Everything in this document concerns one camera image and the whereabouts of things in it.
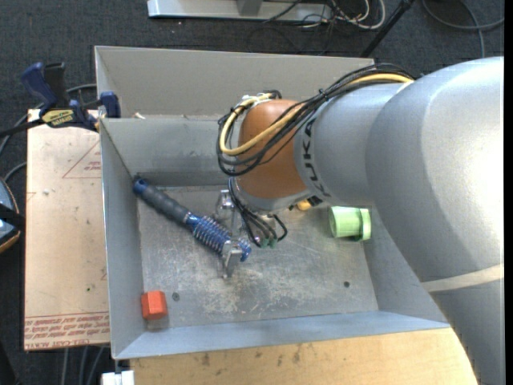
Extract brown cardboard board red print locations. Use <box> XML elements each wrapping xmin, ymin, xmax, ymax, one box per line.
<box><xmin>23</xmin><ymin>108</ymin><xmax>111</xmax><ymax>352</ymax></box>

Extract light green plastic cup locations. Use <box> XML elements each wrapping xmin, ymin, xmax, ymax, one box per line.
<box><xmin>328</xmin><ymin>205</ymin><xmax>373</xmax><ymax>241</ymax></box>

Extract blue and grey hairbrush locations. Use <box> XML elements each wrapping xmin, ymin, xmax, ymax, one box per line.
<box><xmin>132</xmin><ymin>177</ymin><xmax>253</xmax><ymax>262</ymax></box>

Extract grey metal bin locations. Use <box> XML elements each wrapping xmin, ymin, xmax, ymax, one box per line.
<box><xmin>94</xmin><ymin>45</ymin><xmax>452</xmax><ymax>361</ymax></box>

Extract orange block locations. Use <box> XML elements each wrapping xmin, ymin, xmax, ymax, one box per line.
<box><xmin>139</xmin><ymin>290</ymin><xmax>169</xmax><ymax>322</ymax></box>

